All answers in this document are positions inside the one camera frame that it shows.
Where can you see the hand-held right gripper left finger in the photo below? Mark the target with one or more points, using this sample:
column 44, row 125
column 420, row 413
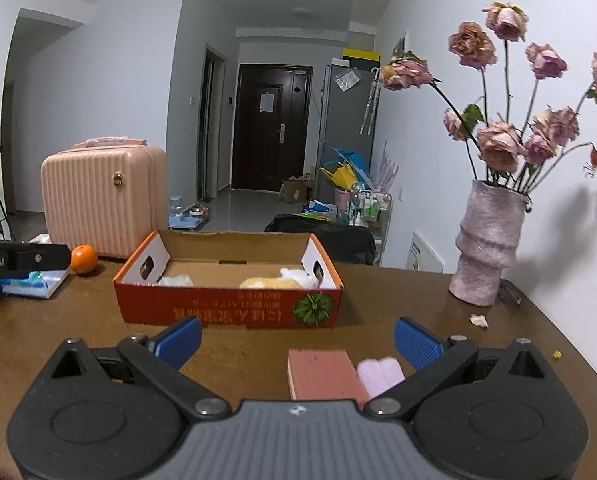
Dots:
column 181, row 340

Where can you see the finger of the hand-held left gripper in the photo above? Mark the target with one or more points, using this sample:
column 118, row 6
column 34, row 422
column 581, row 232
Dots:
column 38, row 261

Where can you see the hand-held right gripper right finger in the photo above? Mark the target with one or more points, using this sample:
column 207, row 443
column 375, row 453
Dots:
column 416, row 342

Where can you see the lilac fluffy towel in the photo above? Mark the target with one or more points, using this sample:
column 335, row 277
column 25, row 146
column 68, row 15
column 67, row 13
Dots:
column 378, row 372

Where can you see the red cardboard box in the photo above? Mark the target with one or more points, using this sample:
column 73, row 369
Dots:
column 228, row 307

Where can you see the pink layered sponge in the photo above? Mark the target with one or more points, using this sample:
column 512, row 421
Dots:
column 323, row 372

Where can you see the white soft cloth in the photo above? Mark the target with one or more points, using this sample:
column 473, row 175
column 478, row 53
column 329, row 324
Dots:
column 176, row 280

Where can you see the yellow soft toy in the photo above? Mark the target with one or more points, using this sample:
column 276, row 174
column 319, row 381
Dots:
column 266, row 283

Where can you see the blue tissue box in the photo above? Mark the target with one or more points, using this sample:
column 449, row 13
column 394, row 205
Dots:
column 28, row 286

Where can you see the orange fruit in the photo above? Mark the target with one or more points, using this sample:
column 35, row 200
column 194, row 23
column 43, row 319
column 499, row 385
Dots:
column 84, row 259

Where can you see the fallen rose petal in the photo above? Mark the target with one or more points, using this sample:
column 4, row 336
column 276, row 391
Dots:
column 478, row 320

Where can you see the pink ribbed suitcase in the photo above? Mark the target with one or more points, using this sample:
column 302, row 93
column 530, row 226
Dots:
column 103, row 200

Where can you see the black eyeglasses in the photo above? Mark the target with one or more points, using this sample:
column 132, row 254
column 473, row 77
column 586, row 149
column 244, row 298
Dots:
column 510, row 293

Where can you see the pink textured vase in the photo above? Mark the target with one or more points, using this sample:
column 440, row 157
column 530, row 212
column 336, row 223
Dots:
column 488, row 245

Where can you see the blue pet feeder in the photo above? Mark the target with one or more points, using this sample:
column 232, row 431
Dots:
column 186, row 217

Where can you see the white plush toy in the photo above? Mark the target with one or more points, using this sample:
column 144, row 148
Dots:
column 301, row 276

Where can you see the trolley cart with bottles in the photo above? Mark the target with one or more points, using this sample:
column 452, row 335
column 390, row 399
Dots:
column 373, row 210

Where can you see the black bag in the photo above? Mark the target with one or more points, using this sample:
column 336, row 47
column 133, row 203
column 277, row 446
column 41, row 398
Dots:
column 323, row 237

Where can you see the pink bucket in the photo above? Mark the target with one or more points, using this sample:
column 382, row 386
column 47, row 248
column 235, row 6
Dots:
column 342, row 198

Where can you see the purple dried flower bunch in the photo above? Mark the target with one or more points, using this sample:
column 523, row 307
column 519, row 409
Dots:
column 391, row 167

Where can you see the yellow watering can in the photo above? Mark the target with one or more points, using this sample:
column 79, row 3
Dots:
column 343, row 176

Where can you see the brown floor cardboard box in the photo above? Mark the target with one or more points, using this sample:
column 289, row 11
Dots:
column 296, row 191

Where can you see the blue folding stool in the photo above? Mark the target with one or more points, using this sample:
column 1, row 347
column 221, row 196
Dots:
column 351, row 156

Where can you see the dark brown entrance door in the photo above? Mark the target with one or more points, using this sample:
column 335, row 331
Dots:
column 271, row 150

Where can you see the dark framed side door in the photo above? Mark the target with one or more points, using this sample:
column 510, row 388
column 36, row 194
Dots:
column 213, row 125

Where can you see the bunch of dried pink roses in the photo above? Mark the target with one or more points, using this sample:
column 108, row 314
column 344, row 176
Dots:
column 500, row 140

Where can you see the grey refrigerator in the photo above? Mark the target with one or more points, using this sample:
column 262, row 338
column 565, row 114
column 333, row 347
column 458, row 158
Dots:
column 346, row 125

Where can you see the folded clear umbrella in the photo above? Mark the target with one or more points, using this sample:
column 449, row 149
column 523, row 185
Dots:
column 372, row 100

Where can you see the white paper notice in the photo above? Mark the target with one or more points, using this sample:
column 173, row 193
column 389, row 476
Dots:
column 267, row 101

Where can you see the clear plastic bag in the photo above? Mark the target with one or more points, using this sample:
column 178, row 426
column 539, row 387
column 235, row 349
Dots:
column 348, row 79

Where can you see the yellow flat box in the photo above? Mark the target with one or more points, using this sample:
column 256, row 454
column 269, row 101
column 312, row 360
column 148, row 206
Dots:
column 361, row 56

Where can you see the round ceiling lamp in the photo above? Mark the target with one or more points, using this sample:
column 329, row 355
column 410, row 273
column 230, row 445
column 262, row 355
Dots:
column 303, row 11

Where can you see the framed wall picture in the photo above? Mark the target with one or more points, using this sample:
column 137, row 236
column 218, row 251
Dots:
column 401, row 45

